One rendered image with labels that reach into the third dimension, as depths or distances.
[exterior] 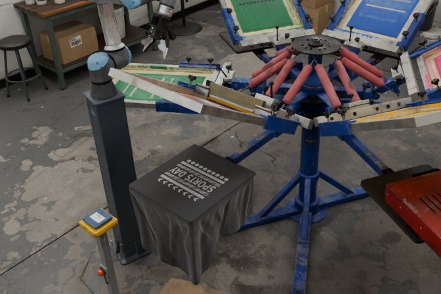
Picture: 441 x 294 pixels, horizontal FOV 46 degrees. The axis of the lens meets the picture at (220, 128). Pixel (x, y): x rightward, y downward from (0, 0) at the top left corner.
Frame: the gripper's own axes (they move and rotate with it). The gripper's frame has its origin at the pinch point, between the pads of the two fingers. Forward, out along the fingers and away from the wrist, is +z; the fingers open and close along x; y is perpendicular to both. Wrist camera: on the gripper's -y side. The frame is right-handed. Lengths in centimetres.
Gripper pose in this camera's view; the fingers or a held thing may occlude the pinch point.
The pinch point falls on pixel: (154, 56)
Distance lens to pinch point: 256.9
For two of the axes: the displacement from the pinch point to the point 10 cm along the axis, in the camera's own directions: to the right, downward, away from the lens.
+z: -3.1, 9.4, 1.1
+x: 7.5, 3.2, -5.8
